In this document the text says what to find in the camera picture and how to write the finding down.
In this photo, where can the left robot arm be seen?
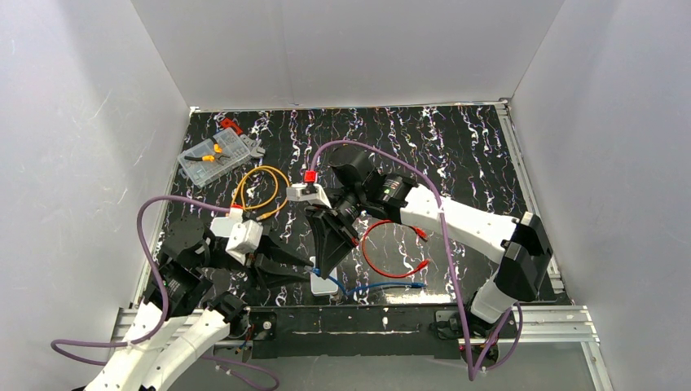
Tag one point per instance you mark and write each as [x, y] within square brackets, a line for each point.
[176, 322]

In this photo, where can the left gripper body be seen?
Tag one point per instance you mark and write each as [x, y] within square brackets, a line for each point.
[258, 250]

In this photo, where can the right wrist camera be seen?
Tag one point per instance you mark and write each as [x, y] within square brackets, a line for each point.
[308, 191]

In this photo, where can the yellow handled pliers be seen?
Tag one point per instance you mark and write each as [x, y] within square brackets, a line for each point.
[217, 156]

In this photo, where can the white network switch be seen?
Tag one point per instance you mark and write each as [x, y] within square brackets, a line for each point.
[322, 287]
[222, 226]

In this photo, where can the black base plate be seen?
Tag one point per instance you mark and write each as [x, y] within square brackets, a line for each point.
[348, 331]

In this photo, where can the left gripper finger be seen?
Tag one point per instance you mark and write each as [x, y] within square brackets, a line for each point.
[272, 279]
[273, 252]

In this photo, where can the grey red adjustable wrench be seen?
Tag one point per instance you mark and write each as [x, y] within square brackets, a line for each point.
[256, 150]

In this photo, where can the clear plastic parts box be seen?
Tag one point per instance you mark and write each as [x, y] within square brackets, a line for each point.
[203, 173]

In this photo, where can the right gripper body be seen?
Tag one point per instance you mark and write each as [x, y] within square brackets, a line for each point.
[336, 226]

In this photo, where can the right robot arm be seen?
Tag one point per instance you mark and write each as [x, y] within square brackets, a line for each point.
[518, 245]

